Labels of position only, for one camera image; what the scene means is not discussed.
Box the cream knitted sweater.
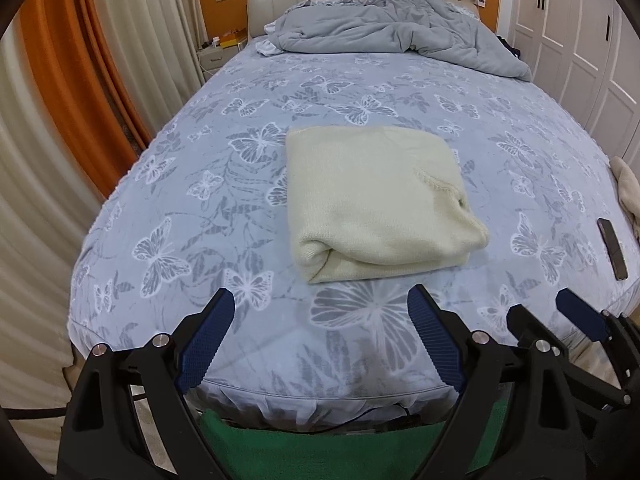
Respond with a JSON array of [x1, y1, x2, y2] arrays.
[[285, 126, 489, 284]]

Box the black smartphone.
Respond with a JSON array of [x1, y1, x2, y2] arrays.
[[597, 218, 628, 281]]

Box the green cloth below bed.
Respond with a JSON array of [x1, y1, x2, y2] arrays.
[[196, 393, 511, 480]]

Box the beige garment on bed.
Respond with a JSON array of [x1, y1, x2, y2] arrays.
[[610, 156, 640, 240]]

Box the butterfly patterned bed sheet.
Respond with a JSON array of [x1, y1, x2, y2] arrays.
[[67, 47, 639, 431]]

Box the white wardrobe doors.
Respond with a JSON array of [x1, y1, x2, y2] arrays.
[[509, 0, 639, 171]]

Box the grey rumpled duvet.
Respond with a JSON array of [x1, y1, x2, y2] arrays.
[[256, 0, 533, 82]]

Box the white bedside table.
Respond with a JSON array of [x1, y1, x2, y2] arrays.
[[196, 39, 247, 80]]

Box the cream and orange curtain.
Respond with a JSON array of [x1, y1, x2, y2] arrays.
[[0, 0, 208, 476]]

